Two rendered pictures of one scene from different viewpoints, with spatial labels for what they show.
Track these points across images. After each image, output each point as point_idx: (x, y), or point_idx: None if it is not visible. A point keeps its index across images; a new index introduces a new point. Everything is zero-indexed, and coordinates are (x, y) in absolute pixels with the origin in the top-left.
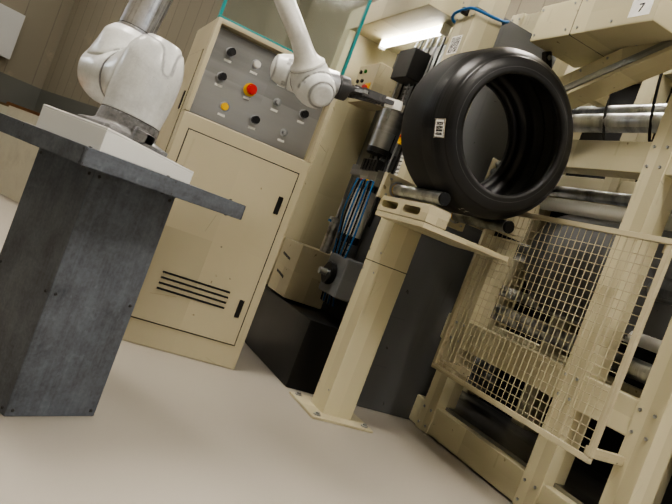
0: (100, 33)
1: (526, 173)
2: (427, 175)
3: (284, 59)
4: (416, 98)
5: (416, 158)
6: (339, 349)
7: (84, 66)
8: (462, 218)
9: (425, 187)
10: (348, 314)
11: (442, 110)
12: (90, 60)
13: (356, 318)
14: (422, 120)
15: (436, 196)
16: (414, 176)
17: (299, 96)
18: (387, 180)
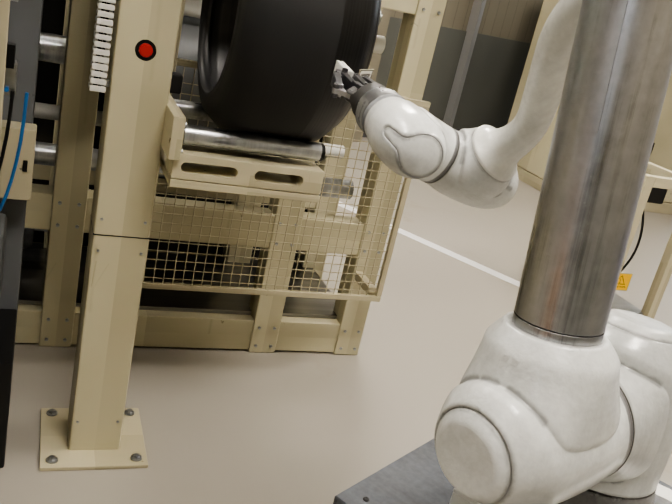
0: (596, 397)
1: (228, 18)
2: (300, 129)
3: (445, 143)
4: (301, 24)
5: (293, 112)
6: (108, 370)
7: (584, 480)
8: (196, 115)
9: (267, 133)
10: (100, 321)
11: (366, 55)
12: (599, 460)
13: (131, 322)
14: (331, 69)
15: (317, 154)
16: (257, 125)
17: (484, 204)
18: (184, 130)
